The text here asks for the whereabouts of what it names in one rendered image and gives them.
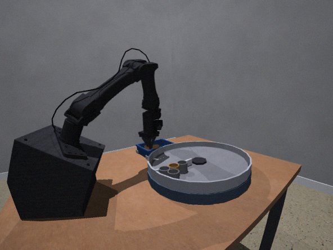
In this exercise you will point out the blue open crate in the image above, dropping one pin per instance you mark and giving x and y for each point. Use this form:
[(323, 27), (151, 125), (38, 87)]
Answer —
[(160, 142)]

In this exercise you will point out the grey round turntable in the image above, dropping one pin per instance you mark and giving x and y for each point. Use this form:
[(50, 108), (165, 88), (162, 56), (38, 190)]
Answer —
[(225, 175)]

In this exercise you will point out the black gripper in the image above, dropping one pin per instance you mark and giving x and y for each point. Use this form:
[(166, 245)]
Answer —
[(147, 134)]

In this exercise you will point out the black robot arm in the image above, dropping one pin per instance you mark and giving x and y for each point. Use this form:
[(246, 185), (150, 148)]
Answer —
[(87, 107)]

